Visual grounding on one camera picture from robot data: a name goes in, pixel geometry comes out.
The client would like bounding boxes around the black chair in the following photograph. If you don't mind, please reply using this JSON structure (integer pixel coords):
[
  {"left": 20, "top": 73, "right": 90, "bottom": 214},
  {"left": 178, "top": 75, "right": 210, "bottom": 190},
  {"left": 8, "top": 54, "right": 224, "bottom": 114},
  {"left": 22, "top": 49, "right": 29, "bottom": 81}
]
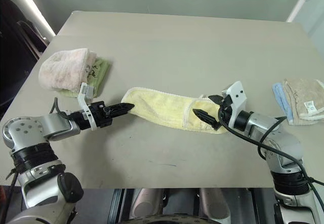
[{"left": 0, "top": 0, "right": 55, "bottom": 123}]

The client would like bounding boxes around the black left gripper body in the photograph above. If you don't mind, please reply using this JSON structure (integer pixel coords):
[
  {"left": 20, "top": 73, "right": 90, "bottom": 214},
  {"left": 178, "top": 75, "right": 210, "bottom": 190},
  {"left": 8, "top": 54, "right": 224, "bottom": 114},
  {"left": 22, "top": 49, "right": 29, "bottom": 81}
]
[{"left": 89, "top": 101, "right": 113, "bottom": 129}]

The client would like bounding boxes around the folded pink towel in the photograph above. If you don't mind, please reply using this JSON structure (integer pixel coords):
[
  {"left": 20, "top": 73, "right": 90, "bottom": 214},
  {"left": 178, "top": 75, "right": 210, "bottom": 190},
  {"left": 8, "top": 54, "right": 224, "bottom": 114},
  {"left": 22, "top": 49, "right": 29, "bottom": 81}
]
[{"left": 38, "top": 48, "right": 98, "bottom": 93}]

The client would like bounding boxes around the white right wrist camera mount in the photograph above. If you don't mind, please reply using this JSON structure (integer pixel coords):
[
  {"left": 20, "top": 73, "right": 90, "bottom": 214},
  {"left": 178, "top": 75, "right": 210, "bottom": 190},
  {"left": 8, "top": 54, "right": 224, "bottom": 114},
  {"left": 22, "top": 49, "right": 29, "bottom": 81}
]
[{"left": 221, "top": 81, "right": 248, "bottom": 129}]

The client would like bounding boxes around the folded beige towel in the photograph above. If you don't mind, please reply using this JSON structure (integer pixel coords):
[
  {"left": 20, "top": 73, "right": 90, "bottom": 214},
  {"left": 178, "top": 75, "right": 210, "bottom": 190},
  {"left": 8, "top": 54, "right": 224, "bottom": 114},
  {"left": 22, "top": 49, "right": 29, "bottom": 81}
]
[{"left": 282, "top": 78, "right": 324, "bottom": 121}]

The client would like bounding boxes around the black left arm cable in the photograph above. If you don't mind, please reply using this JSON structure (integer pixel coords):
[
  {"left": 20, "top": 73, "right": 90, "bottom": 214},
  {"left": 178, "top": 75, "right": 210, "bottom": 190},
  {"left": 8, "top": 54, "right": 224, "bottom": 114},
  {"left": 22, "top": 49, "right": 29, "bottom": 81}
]
[{"left": 49, "top": 97, "right": 64, "bottom": 115}]

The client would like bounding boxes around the folded blue towel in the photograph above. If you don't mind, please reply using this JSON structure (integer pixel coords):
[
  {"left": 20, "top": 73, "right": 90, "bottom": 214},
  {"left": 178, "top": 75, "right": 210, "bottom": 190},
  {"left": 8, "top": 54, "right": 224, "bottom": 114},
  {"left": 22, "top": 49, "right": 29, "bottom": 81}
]
[{"left": 272, "top": 82, "right": 296, "bottom": 126}]

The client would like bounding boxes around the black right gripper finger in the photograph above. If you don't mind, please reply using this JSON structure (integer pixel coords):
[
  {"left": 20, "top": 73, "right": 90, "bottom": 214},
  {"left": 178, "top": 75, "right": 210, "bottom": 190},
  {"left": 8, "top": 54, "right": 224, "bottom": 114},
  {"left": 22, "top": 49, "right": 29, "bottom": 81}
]
[
  {"left": 208, "top": 94, "right": 225, "bottom": 106},
  {"left": 192, "top": 108, "right": 221, "bottom": 131}
]

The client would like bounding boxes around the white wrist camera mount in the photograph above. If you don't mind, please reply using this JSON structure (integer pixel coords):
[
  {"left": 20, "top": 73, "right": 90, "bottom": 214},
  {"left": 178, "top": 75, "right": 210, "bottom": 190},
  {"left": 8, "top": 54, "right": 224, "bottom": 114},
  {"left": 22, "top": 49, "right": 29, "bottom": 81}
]
[
  {"left": 221, "top": 81, "right": 248, "bottom": 129},
  {"left": 77, "top": 82, "right": 98, "bottom": 131}
]

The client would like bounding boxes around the folded green towel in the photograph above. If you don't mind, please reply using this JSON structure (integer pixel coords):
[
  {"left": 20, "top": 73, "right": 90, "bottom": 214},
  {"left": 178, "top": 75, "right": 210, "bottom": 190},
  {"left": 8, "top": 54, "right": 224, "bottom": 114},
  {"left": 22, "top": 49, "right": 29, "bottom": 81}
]
[{"left": 59, "top": 56, "right": 111, "bottom": 98}]

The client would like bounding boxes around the yellow fleece towel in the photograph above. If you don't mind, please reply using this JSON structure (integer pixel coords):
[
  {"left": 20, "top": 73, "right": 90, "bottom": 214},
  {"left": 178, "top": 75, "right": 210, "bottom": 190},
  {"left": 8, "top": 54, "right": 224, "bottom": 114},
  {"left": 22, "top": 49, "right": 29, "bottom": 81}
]
[{"left": 120, "top": 87, "right": 228, "bottom": 135}]

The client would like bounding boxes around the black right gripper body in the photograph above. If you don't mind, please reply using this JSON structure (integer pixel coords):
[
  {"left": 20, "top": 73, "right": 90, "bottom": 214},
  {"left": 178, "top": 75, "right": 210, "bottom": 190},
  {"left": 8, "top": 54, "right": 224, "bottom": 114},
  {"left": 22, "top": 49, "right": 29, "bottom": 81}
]
[{"left": 218, "top": 95, "right": 238, "bottom": 129}]

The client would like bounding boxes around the grey rounded shape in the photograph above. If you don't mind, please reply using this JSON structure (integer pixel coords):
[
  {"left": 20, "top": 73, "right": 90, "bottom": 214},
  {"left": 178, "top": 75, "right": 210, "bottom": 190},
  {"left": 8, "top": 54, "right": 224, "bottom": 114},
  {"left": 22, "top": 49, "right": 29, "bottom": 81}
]
[
  {"left": 133, "top": 188, "right": 166, "bottom": 220},
  {"left": 199, "top": 188, "right": 231, "bottom": 220}
]

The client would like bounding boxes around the white slanted bar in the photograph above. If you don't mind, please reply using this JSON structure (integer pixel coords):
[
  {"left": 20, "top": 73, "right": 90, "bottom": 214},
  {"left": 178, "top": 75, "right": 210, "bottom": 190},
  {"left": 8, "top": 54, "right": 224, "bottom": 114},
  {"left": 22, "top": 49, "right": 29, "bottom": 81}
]
[{"left": 14, "top": 0, "right": 57, "bottom": 38}]

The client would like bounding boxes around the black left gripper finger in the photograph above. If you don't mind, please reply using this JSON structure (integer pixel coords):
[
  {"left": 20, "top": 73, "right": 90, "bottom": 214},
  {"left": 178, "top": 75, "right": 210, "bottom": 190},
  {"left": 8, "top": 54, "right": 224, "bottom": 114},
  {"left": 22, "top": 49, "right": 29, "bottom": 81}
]
[
  {"left": 111, "top": 102, "right": 135, "bottom": 112},
  {"left": 111, "top": 108, "right": 133, "bottom": 120}
]

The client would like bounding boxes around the white panel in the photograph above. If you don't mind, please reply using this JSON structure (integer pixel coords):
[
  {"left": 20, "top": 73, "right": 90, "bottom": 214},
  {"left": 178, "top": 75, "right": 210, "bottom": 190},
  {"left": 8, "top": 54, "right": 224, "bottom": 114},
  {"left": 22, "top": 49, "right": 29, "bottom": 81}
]
[{"left": 286, "top": 0, "right": 324, "bottom": 40}]

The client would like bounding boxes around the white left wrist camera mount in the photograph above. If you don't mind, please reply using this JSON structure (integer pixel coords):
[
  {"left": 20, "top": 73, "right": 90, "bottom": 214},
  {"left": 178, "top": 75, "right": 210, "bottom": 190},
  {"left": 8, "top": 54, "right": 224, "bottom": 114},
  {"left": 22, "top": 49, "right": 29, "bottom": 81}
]
[{"left": 77, "top": 82, "right": 98, "bottom": 131}]

